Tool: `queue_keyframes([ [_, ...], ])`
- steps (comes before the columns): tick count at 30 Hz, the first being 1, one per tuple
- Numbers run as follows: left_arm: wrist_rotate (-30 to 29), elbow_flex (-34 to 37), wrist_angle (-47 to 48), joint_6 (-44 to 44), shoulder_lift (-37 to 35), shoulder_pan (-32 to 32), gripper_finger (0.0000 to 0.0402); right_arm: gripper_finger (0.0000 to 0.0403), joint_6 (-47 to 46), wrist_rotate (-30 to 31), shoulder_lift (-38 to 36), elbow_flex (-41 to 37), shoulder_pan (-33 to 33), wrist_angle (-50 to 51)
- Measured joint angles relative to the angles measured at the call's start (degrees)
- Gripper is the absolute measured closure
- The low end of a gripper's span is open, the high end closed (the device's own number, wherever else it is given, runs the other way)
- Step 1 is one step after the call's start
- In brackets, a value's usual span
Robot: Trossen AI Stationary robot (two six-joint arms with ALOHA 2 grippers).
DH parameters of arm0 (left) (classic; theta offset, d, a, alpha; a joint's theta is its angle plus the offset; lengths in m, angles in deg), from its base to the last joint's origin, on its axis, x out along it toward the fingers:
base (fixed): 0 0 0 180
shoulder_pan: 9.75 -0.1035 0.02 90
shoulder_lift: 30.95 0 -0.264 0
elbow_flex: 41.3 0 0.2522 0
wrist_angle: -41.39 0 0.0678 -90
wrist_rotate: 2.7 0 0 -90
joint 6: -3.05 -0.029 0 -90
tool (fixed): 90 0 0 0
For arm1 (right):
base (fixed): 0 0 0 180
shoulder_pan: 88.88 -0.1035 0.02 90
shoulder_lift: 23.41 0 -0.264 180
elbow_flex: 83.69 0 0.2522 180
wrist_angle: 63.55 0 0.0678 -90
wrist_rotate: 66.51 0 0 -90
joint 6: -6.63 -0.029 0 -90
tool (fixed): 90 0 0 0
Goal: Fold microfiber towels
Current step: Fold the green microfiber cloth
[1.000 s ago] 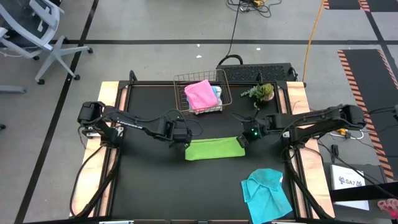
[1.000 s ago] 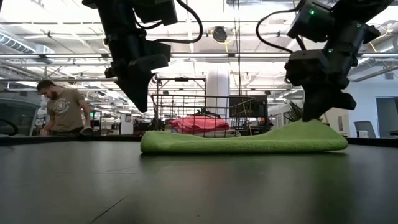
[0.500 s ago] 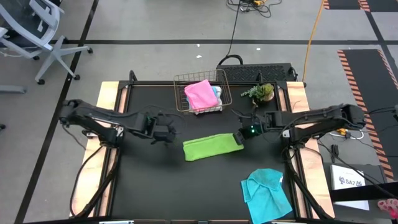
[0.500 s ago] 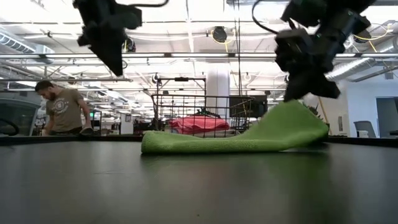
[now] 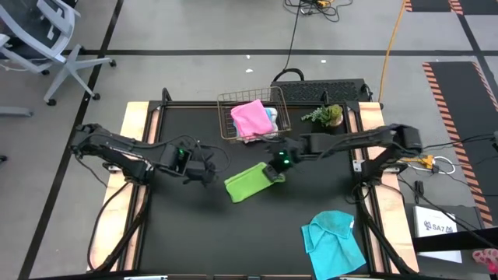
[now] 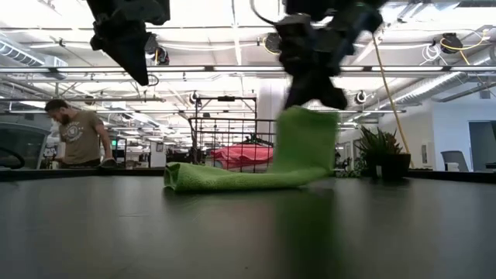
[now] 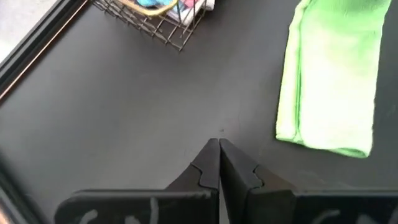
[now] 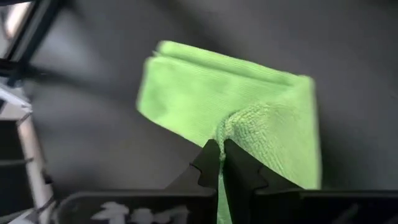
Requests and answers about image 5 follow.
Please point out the light wooden side board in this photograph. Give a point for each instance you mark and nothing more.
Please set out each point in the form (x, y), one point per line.
(113, 210)
(393, 218)

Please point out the pink patterned object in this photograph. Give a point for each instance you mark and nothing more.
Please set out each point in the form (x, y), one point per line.
(486, 258)

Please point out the grey chair base leg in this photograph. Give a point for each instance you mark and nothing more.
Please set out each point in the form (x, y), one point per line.
(15, 112)

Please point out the yellow power connector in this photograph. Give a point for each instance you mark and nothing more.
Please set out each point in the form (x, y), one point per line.
(426, 160)

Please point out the small potted plant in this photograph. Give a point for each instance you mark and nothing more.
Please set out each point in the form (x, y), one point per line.
(330, 114)

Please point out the black caster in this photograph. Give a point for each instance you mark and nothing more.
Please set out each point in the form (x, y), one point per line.
(2, 158)

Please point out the pink microfiber towel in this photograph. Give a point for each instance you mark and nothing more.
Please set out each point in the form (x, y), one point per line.
(251, 118)

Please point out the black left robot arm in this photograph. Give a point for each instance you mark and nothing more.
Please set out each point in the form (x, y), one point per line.
(116, 148)

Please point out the black power adapter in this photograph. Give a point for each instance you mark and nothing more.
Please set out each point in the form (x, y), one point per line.
(419, 186)

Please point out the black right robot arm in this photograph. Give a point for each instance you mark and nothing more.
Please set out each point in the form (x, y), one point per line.
(350, 140)

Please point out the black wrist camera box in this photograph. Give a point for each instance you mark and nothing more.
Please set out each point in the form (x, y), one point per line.
(175, 159)
(283, 160)

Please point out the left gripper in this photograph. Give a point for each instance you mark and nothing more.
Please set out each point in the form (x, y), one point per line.
(200, 173)

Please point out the black computer case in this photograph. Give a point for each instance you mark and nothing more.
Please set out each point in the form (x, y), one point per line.
(319, 91)

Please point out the silver mounting plate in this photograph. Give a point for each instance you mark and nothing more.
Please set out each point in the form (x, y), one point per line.
(360, 165)

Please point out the blue microfiber towel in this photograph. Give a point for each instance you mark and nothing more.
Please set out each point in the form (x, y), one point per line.
(334, 249)

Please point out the black mat with striped edge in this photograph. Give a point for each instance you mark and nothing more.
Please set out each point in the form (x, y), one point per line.
(428, 4)
(463, 116)

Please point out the grey office chair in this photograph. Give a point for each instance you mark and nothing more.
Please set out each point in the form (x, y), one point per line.
(23, 27)

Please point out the black crossbar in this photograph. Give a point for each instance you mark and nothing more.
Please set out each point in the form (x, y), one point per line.
(455, 239)

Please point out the white waffle weave towel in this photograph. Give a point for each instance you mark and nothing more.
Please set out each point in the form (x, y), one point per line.
(264, 137)

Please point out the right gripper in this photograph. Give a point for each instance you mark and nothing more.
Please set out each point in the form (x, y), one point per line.
(297, 149)

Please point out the white printed box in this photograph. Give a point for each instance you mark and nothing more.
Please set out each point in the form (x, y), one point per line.
(435, 225)

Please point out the green microfiber towel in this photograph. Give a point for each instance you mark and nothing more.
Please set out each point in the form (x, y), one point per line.
(247, 183)

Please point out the blue towel with white tag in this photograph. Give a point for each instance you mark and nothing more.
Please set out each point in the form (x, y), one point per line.
(273, 116)

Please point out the black aluminium station frame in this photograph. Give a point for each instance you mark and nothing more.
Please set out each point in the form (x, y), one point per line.
(194, 104)

